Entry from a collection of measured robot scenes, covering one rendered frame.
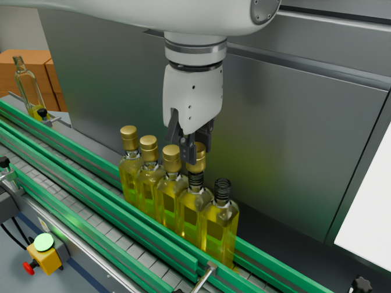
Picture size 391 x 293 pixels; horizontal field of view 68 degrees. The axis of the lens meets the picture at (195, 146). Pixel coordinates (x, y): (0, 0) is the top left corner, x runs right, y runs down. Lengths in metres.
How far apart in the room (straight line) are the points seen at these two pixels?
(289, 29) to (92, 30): 0.54
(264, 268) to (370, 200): 0.26
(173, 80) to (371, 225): 0.42
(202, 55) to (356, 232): 0.43
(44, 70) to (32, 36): 1.53
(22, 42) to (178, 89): 4.28
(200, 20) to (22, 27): 4.30
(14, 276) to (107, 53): 0.79
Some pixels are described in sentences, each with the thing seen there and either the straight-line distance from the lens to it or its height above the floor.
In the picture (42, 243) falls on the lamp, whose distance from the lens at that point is 0.87.
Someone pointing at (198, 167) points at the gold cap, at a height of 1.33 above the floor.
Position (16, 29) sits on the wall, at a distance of 4.61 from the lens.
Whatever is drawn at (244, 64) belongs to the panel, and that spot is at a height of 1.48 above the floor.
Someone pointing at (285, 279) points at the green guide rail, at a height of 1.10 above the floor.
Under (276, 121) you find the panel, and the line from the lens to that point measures 0.54.
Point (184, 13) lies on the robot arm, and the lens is 0.27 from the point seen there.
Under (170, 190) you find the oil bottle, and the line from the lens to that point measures 0.58.
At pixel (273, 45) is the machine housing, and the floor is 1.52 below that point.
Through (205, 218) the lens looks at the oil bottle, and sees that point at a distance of 0.56.
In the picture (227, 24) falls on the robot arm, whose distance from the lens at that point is 0.30.
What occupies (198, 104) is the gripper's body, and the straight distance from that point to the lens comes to 0.42.
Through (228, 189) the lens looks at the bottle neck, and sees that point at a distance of 0.51.
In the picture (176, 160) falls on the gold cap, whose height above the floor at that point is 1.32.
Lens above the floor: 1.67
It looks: 37 degrees down
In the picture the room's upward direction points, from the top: straight up
